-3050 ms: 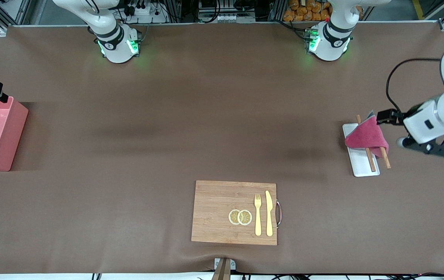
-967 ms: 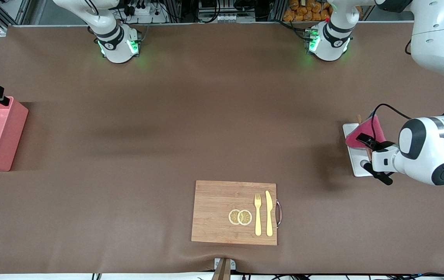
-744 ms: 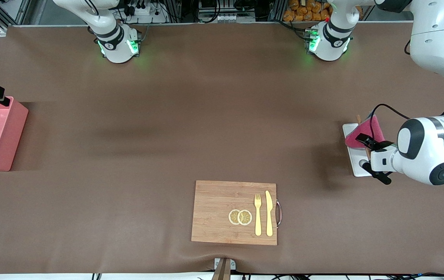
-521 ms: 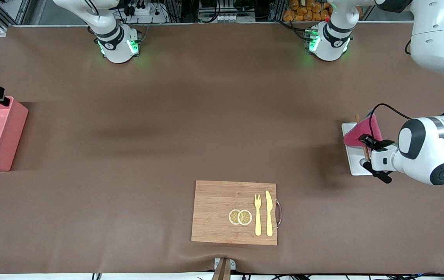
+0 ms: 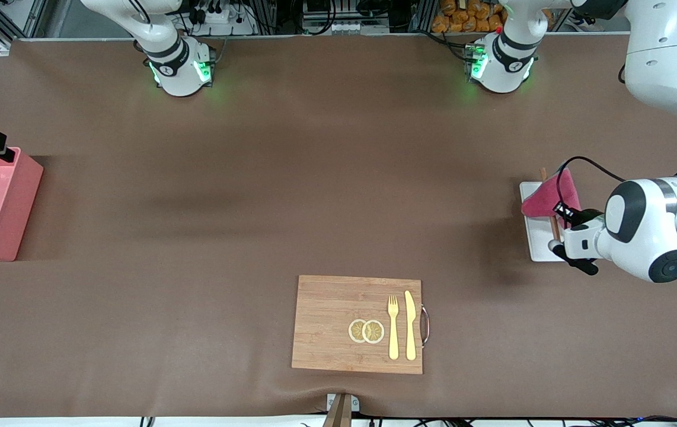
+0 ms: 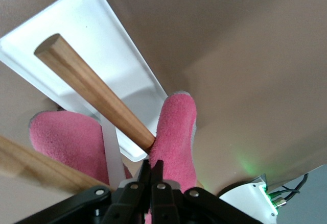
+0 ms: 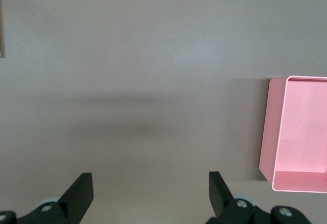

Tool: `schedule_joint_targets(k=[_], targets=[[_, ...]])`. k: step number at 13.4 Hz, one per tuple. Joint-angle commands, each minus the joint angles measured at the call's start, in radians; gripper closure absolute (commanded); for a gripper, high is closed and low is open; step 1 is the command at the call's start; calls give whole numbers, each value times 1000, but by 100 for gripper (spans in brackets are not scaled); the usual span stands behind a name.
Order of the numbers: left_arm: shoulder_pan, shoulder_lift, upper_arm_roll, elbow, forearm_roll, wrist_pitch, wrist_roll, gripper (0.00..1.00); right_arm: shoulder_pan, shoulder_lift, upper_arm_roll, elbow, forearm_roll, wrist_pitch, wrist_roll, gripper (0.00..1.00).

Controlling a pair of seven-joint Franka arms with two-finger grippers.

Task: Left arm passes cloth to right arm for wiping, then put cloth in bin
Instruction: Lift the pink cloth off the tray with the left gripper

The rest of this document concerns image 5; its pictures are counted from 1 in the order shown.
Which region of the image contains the yellow fork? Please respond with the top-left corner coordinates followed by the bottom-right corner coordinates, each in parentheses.
top-left (387, 295), bottom-right (401, 361)

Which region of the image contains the wooden cutting board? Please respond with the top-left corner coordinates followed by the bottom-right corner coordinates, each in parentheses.
top-left (291, 275), bottom-right (432, 375)

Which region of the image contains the white rectangular tray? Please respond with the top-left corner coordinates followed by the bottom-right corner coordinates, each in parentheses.
top-left (519, 181), bottom-right (571, 263)

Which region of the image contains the aluminium frame profile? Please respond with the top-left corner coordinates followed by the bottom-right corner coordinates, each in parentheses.
top-left (0, 0), bottom-right (50, 56)

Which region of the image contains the brown wooden chopstick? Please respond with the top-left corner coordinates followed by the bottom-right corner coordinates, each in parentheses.
top-left (539, 167), bottom-right (560, 241)

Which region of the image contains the brown table mat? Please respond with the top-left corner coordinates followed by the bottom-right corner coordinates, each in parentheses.
top-left (0, 34), bottom-right (677, 419)

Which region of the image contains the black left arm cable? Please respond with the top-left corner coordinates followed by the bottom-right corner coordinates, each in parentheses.
top-left (557, 156), bottom-right (677, 209)

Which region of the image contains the brown wooden post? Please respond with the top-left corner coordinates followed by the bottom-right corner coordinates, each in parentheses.
top-left (321, 394), bottom-right (353, 427)

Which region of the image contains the silver metal bracket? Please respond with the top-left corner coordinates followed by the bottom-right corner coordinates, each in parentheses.
top-left (326, 393), bottom-right (361, 413)

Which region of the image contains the yellow knife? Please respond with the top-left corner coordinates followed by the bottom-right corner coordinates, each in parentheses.
top-left (404, 290), bottom-right (418, 362)

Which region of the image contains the white power strip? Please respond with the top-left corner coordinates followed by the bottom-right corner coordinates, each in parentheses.
top-left (187, 0), bottom-right (257, 37)

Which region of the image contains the red cloth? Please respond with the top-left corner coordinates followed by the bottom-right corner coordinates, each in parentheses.
top-left (520, 168), bottom-right (583, 230)

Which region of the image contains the orange snack bags pile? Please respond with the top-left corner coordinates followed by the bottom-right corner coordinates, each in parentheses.
top-left (431, 0), bottom-right (511, 34)

